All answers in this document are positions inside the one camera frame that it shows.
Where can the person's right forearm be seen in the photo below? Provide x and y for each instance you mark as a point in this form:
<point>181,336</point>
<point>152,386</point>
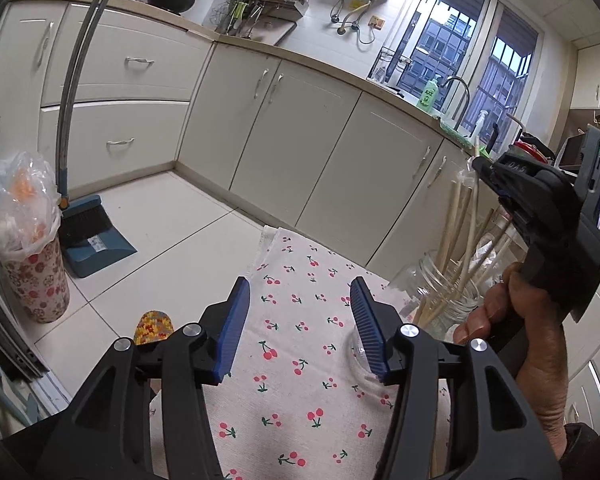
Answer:
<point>545,400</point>

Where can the hanging clear plastic bag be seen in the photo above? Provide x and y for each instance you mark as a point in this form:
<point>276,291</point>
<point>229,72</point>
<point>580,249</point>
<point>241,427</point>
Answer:
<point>462,177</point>

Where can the white spray bottle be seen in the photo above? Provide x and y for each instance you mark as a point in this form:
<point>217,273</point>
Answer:
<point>478,127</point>

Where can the clear glass jar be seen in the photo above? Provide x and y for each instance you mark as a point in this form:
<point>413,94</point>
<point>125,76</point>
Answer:
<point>432,287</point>

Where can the black upright fixture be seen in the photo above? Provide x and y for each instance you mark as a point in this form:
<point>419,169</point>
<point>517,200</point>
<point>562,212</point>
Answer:
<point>492,137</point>

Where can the white upper kitchen cabinets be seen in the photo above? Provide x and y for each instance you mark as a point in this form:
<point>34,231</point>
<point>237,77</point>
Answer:
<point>595,80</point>

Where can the yellow floral slipper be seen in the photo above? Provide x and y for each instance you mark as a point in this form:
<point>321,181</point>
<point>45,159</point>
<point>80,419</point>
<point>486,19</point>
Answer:
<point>152,325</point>

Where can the clear plastic bin liner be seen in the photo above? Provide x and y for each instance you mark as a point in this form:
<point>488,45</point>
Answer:
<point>20,200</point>

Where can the white kitchen base cabinets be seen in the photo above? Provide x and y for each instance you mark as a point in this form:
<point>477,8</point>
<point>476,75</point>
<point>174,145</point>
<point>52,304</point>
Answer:
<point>280,135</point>

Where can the kitchen window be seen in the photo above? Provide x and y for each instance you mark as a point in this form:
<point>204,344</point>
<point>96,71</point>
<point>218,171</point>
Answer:
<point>460,35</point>

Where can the stack of pots and pans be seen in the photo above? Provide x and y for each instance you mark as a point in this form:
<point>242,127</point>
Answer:
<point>532,147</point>

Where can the chrome kitchen faucet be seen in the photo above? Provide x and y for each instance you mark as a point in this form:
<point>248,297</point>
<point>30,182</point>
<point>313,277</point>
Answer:
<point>465,90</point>

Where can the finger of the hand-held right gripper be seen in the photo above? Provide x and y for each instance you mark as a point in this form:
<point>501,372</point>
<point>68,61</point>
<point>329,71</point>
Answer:
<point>512,212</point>
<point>490,170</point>

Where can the hanging chopping board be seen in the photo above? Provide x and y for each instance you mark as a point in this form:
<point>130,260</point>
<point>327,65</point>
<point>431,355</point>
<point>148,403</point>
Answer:
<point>282,30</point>

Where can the green dish cloth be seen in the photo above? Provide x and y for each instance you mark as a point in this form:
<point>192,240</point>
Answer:
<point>452,129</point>

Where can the bunch of wooden chopsticks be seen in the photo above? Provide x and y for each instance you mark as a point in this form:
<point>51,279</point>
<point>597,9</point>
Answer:
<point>450,220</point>

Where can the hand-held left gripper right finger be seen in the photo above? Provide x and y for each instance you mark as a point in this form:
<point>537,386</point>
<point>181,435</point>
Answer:
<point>367,330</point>

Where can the person's right hand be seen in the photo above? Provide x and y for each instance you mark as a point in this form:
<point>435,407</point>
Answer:
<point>525,325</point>

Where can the yellow wall socket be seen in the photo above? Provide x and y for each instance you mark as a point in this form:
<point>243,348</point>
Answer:
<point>377,21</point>

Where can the blue dustpan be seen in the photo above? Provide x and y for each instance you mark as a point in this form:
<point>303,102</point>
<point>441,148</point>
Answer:
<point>105,250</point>

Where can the single pale bamboo chopstick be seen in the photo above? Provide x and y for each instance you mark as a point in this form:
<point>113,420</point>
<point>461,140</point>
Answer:
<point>474,210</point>

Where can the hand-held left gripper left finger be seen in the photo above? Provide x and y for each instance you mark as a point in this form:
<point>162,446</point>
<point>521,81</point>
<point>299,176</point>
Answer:
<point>232,330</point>

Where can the cherry print tablecloth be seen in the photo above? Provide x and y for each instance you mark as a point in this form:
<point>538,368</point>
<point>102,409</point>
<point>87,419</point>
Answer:
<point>290,360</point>

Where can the blue dustpan and broom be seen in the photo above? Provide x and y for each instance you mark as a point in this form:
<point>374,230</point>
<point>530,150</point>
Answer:
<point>72,85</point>

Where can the green dish soap bottle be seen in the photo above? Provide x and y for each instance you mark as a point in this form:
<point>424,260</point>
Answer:
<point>428,97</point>

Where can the hanging kitchen utensils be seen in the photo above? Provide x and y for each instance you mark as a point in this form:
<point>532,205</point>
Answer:
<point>235,17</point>

